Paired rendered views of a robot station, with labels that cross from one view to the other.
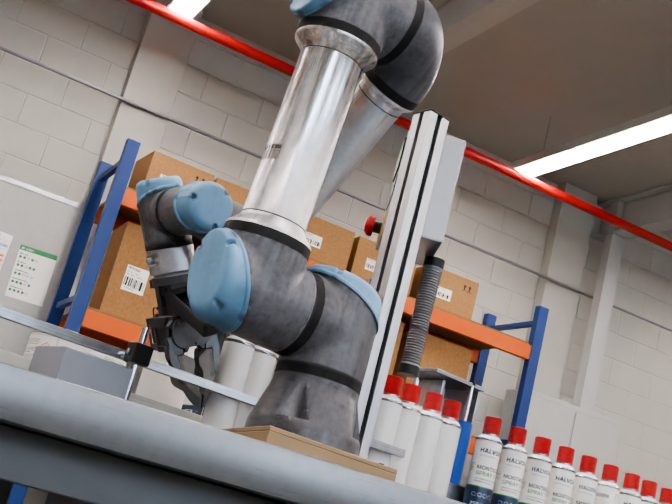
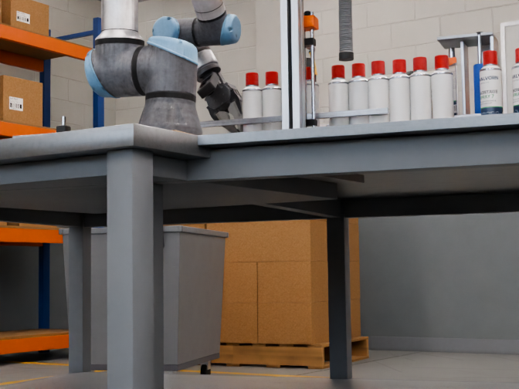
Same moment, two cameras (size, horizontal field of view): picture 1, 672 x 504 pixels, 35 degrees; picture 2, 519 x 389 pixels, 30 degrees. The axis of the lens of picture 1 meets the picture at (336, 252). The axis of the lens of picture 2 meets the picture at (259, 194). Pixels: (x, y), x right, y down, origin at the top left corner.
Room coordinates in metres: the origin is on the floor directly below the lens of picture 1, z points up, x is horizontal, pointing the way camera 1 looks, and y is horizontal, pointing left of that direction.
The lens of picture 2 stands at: (0.32, -1.95, 0.56)
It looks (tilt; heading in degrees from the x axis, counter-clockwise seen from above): 5 degrees up; 56
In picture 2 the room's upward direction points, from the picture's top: 1 degrees counter-clockwise
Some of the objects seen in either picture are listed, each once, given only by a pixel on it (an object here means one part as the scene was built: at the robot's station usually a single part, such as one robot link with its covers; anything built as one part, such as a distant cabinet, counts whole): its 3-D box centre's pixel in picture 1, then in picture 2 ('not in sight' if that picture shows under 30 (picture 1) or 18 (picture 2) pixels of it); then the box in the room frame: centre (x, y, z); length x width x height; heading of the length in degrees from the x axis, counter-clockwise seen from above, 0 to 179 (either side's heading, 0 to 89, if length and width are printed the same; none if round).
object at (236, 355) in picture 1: (230, 377); (252, 112); (1.70, 0.11, 0.98); 0.05 x 0.05 x 0.20
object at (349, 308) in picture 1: (328, 324); (169, 67); (1.38, -0.02, 1.04); 0.13 x 0.12 x 0.14; 123
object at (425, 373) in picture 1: (442, 378); (467, 40); (2.09, -0.27, 1.14); 0.14 x 0.11 x 0.01; 125
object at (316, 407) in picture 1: (309, 411); (170, 117); (1.38, -0.02, 0.92); 0.15 x 0.15 x 0.10
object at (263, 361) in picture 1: (252, 386); (272, 111); (1.73, 0.08, 0.98); 0.05 x 0.05 x 0.20
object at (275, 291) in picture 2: not in sight; (260, 255); (3.93, 3.39, 0.70); 1.20 x 0.83 x 1.39; 119
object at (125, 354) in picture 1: (121, 382); not in sight; (1.52, 0.25, 0.91); 0.07 x 0.03 x 0.17; 35
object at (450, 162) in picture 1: (418, 198); not in sight; (1.76, -0.12, 1.38); 0.17 x 0.10 x 0.19; 0
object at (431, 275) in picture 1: (421, 316); (345, 16); (1.78, -0.17, 1.18); 0.04 x 0.04 x 0.21
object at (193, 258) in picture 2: not in sight; (147, 292); (2.63, 2.49, 0.48); 0.89 x 0.63 x 0.96; 42
